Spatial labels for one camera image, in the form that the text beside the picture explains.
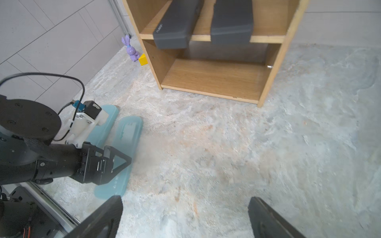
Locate yellow triangular block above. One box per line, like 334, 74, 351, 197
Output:
139, 54, 148, 66

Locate aluminium rail frame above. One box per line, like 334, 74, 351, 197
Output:
1, 182, 80, 238

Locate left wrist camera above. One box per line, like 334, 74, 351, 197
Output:
65, 101, 109, 149

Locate purple rabbit toy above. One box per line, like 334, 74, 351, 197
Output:
122, 35, 140, 62

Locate teal pencil case inner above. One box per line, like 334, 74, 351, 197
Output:
94, 116, 143, 200

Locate wooden three-tier shelf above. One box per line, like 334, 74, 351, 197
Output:
123, 1, 309, 107

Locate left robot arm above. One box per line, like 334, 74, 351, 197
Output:
1, 96, 132, 185

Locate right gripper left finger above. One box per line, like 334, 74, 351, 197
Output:
65, 195, 123, 238

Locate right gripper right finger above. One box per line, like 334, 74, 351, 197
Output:
248, 197, 306, 238

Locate teal pencil case outer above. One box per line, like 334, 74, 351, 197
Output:
85, 105, 119, 149

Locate black pencil case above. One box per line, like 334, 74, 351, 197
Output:
153, 0, 204, 50
210, 0, 254, 45

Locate teal pencil case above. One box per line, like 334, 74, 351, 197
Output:
94, 116, 143, 200
85, 105, 119, 149

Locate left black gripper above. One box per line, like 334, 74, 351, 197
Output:
70, 142, 132, 185

